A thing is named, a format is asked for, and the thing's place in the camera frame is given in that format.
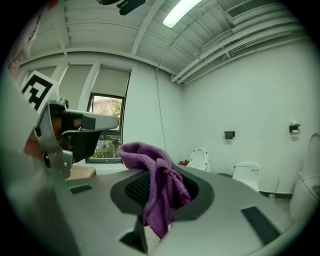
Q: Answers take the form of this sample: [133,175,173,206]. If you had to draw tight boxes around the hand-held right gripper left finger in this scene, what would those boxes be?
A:
[49,168,151,256]

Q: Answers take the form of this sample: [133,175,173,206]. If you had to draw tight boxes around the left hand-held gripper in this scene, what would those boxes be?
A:
[21,70,120,180]

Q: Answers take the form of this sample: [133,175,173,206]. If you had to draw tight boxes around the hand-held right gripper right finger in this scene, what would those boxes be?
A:
[152,162,296,256]

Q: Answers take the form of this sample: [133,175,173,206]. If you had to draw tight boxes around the white round-bowl toilet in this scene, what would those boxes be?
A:
[187,146,212,173]

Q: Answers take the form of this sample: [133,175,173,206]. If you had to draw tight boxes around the purple cloth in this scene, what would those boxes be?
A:
[116,141,193,240]

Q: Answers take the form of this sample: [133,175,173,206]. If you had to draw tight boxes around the person's left forearm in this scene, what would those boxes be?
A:
[23,134,45,160]

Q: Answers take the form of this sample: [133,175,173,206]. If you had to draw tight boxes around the white labelled toilet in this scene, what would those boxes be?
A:
[231,161,262,193]

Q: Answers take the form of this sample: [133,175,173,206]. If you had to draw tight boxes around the person's left hand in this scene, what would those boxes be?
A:
[51,116,83,146]

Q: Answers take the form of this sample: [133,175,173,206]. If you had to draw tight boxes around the dark framed window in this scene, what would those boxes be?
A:
[86,92,126,161]

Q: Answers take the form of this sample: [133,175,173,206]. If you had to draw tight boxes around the brown cardboard box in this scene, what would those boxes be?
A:
[65,166,97,181]

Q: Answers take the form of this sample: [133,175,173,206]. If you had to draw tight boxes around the white roller blind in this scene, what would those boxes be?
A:
[98,66,131,98]
[59,64,93,110]

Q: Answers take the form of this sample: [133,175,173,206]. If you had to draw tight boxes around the white ceiling pipe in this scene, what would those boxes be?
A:
[176,34,311,85]
[170,24,310,83]

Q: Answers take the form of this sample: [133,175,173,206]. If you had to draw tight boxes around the black paper holder with roll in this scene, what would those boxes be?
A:
[288,120,301,135]

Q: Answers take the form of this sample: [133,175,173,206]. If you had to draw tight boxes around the person's pink shirt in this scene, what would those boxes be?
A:
[6,0,61,76]

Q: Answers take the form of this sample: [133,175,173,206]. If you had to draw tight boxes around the ceiling tube light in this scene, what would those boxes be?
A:
[161,0,202,29]

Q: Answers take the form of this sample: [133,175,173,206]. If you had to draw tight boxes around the white ceiling air conditioner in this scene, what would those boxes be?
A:
[224,0,286,26]

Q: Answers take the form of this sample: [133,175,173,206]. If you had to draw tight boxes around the grey wall cable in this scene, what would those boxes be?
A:
[154,59,167,150]

